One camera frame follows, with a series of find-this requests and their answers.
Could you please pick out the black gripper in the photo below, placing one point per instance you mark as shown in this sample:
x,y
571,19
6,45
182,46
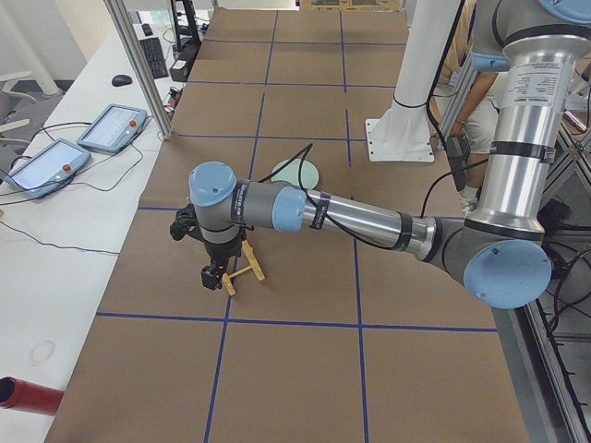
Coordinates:
x,y
220,253

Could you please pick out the light green plate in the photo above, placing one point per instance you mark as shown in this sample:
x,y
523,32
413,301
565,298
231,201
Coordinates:
x,y
292,173

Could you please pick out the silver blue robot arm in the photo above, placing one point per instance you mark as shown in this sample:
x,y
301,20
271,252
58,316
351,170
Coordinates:
x,y
495,252

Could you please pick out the wooden dish rack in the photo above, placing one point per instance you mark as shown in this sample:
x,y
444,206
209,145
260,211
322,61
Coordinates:
x,y
253,265

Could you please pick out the far teach pendant tablet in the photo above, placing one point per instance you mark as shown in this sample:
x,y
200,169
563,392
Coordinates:
x,y
113,129

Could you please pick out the teach pendant tablet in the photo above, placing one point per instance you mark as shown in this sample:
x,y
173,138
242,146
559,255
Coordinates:
x,y
49,169
113,129

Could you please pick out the near teach pendant tablet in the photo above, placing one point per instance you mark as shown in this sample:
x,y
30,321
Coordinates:
x,y
49,169

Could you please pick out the black computer mouse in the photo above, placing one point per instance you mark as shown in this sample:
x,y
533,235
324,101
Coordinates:
x,y
121,80

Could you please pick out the red cylinder tube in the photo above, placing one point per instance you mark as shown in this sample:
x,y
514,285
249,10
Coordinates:
x,y
25,396

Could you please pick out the black keyboard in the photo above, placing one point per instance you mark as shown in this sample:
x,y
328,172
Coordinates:
x,y
153,53

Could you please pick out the person in beige clothes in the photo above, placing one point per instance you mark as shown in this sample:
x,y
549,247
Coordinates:
x,y
477,117

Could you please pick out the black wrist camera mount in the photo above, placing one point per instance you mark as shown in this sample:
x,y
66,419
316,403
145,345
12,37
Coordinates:
x,y
185,223

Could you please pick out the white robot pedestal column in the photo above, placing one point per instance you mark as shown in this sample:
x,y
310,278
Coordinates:
x,y
402,133

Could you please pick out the aluminium frame post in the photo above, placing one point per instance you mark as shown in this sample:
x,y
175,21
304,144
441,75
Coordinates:
x,y
137,59

